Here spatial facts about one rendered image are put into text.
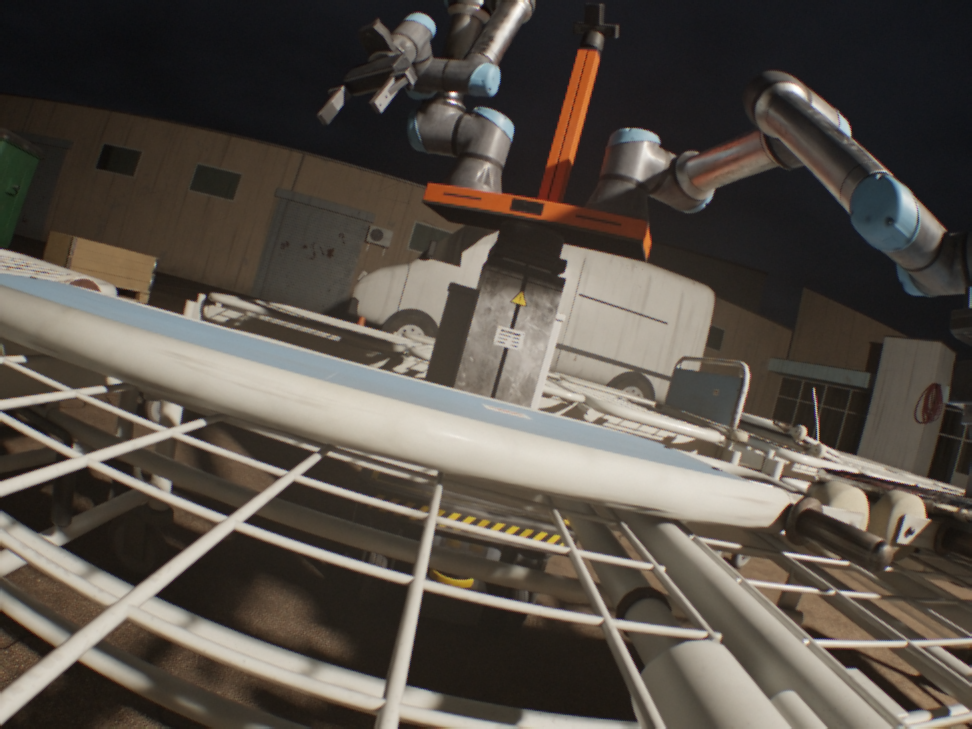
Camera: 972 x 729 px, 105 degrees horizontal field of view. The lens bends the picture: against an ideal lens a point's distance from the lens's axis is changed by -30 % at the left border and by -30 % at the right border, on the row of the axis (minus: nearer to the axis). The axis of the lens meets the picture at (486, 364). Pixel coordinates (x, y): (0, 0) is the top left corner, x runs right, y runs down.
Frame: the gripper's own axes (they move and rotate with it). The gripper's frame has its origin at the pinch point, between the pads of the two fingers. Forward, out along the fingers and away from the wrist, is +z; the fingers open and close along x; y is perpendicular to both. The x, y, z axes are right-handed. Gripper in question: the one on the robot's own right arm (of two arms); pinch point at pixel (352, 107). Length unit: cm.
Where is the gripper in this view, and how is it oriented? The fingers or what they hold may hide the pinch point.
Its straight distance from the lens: 102.3
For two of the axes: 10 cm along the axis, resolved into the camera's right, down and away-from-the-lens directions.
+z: -3.3, 8.7, -3.7
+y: 3.7, 4.8, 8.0
